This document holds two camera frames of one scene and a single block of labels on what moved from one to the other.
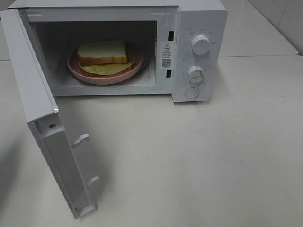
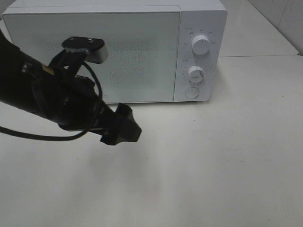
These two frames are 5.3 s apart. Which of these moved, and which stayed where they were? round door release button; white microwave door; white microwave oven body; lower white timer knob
Moved: white microwave door
Stayed: round door release button; lower white timer knob; white microwave oven body
